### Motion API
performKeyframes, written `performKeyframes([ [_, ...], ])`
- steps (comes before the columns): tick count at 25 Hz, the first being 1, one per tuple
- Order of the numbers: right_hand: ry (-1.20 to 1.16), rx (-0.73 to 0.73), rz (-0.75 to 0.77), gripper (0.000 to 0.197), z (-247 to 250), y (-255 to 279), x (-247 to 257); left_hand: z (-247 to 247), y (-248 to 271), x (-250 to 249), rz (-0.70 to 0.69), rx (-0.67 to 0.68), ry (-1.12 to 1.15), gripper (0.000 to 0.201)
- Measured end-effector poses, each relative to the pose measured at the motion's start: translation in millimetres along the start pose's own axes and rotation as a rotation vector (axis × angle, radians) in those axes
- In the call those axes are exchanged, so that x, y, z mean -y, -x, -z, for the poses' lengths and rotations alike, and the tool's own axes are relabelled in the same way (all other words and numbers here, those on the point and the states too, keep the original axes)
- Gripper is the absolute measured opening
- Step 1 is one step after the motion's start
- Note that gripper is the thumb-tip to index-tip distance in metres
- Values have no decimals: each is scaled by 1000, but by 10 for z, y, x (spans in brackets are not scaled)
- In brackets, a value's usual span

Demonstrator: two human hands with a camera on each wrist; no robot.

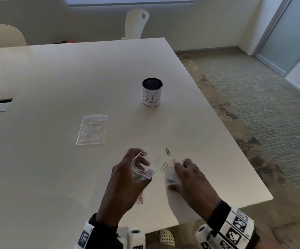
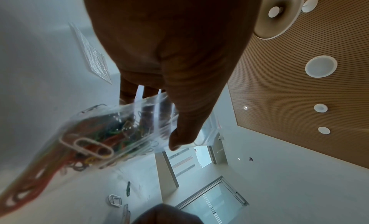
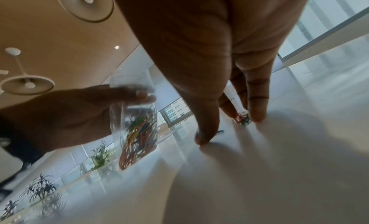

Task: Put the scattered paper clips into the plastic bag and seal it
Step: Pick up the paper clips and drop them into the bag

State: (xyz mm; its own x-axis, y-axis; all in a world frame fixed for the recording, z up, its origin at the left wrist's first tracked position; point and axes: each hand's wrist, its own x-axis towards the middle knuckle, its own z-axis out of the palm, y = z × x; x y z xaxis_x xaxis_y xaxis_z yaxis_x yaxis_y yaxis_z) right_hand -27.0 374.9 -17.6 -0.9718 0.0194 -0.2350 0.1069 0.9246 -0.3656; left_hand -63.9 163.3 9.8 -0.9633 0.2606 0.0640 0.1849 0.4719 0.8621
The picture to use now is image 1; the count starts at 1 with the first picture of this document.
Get frosted glass door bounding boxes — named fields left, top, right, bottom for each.
left=253, top=0, right=300, bottom=75

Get crinkled clear plastic bag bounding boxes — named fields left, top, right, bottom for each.
left=75, top=114, right=108, bottom=146

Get marker-tagged black wristband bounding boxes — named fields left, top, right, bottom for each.
left=207, top=200, right=261, bottom=249
left=74, top=213, right=124, bottom=249

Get white cylindrical wrist camera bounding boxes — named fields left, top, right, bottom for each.
left=127, top=229, right=146, bottom=249
left=195, top=225, right=214, bottom=249

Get white table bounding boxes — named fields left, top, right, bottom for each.
left=0, top=37, right=274, bottom=249

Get smooth clear plastic bag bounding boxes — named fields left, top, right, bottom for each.
left=131, top=150, right=159, bottom=205

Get white roller blind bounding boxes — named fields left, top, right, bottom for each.
left=65, top=0, right=194, bottom=7

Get person's right hand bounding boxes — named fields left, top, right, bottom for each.
left=167, top=158, right=222, bottom=223

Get person's left hand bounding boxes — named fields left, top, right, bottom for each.
left=96, top=148, right=152, bottom=228

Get white perforated shoe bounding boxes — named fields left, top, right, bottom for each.
left=159, top=229, right=176, bottom=247

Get white paper cup black rim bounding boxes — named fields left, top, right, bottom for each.
left=142, top=77, right=163, bottom=108

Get pile of colourful paper clips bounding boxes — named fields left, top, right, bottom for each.
left=133, top=167, right=153, bottom=205

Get white perforated chair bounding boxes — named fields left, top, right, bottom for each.
left=0, top=24, right=28, bottom=49
left=120, top=8, right=150, bottom=40

